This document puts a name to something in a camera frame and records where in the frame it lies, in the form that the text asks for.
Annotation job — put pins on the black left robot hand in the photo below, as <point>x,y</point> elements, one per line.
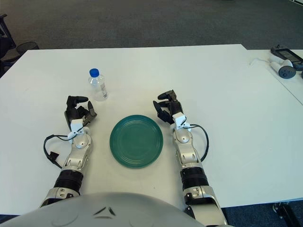
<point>73,113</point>

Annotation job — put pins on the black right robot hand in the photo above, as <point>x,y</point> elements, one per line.
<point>176,108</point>

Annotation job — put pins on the clear bottle with blue cap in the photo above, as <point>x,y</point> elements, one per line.
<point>98,87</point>

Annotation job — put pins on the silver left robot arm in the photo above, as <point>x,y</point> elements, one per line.
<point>75,160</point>

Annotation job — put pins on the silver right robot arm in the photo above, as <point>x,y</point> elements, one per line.
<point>187,153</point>

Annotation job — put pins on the green ribbed plate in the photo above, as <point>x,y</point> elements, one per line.
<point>136,142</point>

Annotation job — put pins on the black office chair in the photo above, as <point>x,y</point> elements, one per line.
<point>4,47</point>

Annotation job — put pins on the silver robot torso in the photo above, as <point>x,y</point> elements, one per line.
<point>106,212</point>

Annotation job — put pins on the white grey handheld controller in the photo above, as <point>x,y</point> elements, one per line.
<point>285,71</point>

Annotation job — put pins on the black handheld device with screen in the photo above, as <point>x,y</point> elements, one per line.
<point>287,54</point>

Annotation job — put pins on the dark table leg with caster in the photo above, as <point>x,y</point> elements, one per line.
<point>287,214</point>

